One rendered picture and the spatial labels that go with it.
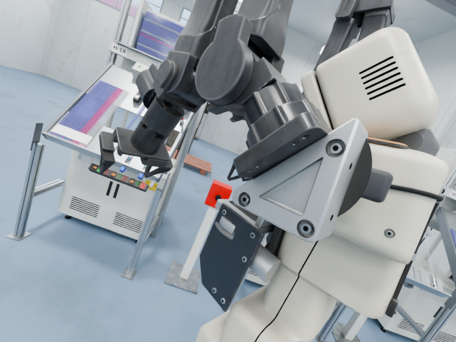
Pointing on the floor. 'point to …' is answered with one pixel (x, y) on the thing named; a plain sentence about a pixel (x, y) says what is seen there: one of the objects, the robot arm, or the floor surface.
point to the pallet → (195, 162)
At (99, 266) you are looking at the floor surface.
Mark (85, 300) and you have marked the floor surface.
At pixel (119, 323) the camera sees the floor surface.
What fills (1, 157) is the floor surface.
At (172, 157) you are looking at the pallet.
